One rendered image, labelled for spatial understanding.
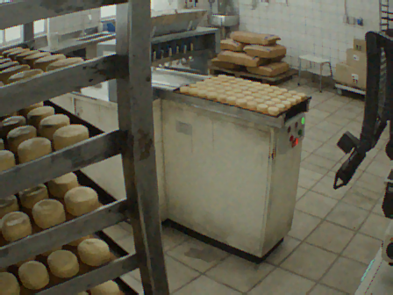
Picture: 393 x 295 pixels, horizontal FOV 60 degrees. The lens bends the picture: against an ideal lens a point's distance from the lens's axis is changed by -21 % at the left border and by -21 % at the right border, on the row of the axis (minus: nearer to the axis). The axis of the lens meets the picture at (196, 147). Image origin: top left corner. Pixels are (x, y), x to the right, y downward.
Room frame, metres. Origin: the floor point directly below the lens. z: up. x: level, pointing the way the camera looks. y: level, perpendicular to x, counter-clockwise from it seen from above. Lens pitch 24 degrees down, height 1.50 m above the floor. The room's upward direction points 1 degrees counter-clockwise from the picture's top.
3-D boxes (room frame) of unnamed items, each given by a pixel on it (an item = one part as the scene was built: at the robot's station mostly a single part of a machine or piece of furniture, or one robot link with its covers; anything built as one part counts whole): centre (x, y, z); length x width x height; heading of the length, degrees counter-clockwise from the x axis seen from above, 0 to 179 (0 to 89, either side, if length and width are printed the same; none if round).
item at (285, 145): (1.80, -0.46, 0.77); 0.24 x 0.04 x 0.14; 139
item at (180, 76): (2.55, 0.19, 0.87); 2.01 x 0.03 x 0.07; 49
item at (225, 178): (2.04, -0.19, 0.45); 0.70 x 0.34 x 0.90; 49
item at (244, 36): (5.92, -0.90, 0.62); 0.72 x 0.42 x 0.17; 53
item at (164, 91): (2.33, 0.38, 0.87); 2.01 x 0.03 x 0.07; 49
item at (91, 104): (2.68, 0.56, 0.42); 1.28 x 0.72 x 0.84; 49
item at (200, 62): (2.37, 0.20, 1.01); 0.72 x 0.33 x 0.34; 139
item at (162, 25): (2.37, 0.20, 1.25); 0.56 x 0.29 x 0.14; 139
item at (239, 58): (5.78, -0.70, 0.32); 0.72 x 0.42 x 0.17; 51
